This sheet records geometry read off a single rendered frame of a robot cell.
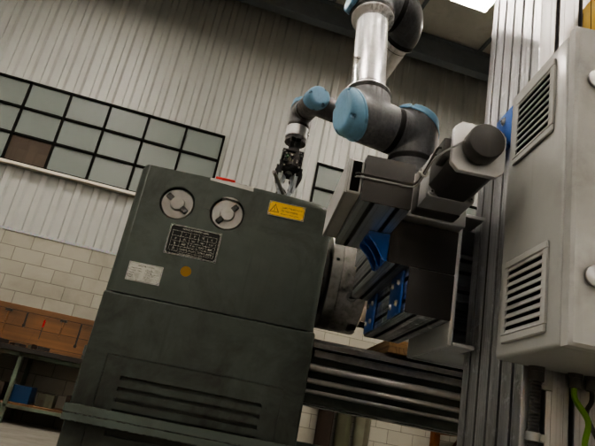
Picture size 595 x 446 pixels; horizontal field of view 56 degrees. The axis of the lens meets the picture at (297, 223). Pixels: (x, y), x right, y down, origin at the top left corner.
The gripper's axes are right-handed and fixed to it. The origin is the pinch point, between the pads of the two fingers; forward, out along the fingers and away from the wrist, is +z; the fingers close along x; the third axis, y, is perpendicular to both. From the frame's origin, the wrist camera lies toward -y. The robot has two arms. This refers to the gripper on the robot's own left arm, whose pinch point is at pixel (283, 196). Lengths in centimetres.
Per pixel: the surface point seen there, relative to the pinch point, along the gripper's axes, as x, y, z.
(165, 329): -24, 14, 51
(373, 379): 37, 4, 52
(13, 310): -315, -623, -7
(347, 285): 25.0, 3.1, 25.7
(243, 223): -10.0, 13.8, 16.6
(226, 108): -114, -655, -395
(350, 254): 24.4, 2.0, 15.4
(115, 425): -30, 18, 77
